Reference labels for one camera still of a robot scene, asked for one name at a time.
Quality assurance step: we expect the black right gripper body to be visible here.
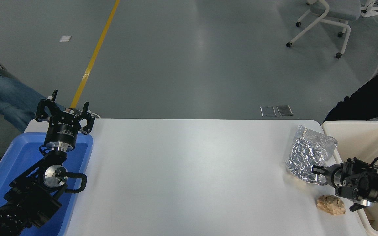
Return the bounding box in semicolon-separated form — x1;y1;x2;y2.
324;164;343;187

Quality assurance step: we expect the white wheeled office chair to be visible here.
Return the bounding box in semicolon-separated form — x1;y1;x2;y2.
286;0;362;59

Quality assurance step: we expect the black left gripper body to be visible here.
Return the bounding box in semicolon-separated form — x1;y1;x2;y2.
44;111;82;145

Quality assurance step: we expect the crinkled silver foil tray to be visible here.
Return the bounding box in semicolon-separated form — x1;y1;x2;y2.
286;125;338;186

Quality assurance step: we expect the white furniture base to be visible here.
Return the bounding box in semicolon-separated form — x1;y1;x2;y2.
360;0;378;17

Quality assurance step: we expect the large pale plastic bin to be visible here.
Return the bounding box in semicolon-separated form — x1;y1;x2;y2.
321;121;378;236

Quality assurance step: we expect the blue plastic tray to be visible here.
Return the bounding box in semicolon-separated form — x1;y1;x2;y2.
0;132;94;236

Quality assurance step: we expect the crumpled tan paper ball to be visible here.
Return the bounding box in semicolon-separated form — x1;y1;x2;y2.
316;195;346;216

